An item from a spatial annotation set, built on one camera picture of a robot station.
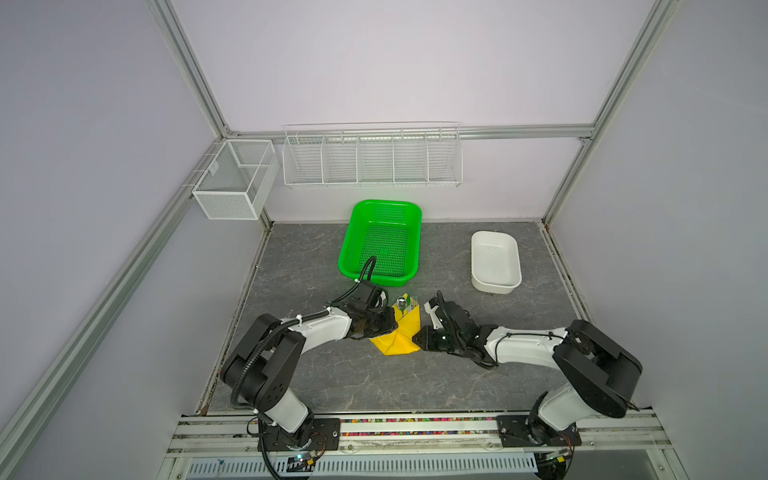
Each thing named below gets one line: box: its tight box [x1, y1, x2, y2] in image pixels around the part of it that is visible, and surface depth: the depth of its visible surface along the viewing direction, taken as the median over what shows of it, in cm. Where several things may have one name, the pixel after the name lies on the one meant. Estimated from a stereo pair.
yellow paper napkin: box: [368, 304, 421, 356], surface depth 91 cm
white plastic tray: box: [471, 231, 522, 295], surface depth 110 cm
